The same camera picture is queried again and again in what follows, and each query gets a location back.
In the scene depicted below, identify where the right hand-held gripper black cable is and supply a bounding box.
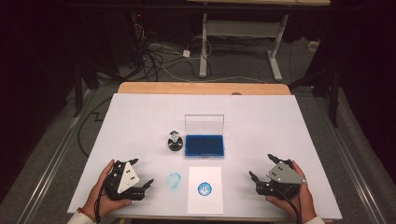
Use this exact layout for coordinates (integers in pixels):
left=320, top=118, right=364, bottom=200
left=274, top=186, right=304, bottom=224

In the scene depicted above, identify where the black metal stand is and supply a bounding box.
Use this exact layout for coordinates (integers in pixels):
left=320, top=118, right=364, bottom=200
left=288, top=62, right=341, bottom=129

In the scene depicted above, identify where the white metal desk frame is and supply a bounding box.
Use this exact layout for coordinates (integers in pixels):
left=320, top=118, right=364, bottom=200
left=199, top=12, right=290, bottom=82

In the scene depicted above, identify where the person's left hand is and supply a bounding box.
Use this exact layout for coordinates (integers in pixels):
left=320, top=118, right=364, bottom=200
left=81, top=159, right=133, bottom=219

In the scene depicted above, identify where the person's right hand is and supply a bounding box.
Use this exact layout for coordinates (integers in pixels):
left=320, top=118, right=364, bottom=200
left=264, top=160, right=318, bottom=224

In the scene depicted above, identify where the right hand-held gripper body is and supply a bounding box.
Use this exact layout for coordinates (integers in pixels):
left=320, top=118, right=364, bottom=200
left=255, top=160, right=307, bottom=201

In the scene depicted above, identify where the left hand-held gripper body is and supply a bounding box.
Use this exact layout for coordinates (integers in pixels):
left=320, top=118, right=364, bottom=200
left=104, top=160, right=148, bottom=202

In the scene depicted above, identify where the white board table cover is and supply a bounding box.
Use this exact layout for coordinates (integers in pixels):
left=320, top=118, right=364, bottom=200
left=66, top=92, right=344, bottom=221

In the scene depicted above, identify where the tangle of black cables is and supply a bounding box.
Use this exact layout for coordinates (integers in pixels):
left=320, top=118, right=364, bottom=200
left=130, top=12, right=216, bottom=82

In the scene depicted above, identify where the black equipment box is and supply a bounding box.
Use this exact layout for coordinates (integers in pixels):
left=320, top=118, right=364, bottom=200
left=104, top=10, right=148, bottom=71

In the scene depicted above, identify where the black stamp with clear knob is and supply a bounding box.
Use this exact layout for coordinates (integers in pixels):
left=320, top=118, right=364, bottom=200
left=167, top=130, right=184, bottom=152

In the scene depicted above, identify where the left hand-held gripper black cable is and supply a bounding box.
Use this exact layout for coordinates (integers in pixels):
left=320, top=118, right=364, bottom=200
left=93, top=167, right=119, bottom=224

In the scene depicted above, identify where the black floor cable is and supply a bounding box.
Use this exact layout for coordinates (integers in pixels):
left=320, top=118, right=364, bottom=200
left=77, top=96, right=114, bottom=158

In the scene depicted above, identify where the blue ink pad clear lid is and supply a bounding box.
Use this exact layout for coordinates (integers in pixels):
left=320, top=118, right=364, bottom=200
left=184, top=114, right=226, bottom=159

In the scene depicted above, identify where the metal floor rail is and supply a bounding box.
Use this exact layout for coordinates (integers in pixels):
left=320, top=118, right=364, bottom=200
left=314, top=96, right=389, bottom=224
left=13, top=88, right=94, bottom=224

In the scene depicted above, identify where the white floor cable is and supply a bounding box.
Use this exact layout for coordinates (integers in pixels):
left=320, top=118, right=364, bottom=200
left=157, top=63, right=269, bottom=85

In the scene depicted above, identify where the wooden table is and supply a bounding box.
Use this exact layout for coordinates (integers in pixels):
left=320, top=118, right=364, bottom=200
left=74, top=81, right=335, bottom=224

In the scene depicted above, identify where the white paper sheet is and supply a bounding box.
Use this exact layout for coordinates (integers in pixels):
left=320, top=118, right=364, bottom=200
left=187, top=166, right=224, bottom=216

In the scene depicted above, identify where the hand-held gripper black cable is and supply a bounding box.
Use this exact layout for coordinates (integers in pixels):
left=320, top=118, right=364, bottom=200
left=93, top=167, right=119, bottom=224
left=274, top=186, right=304, bottom=224

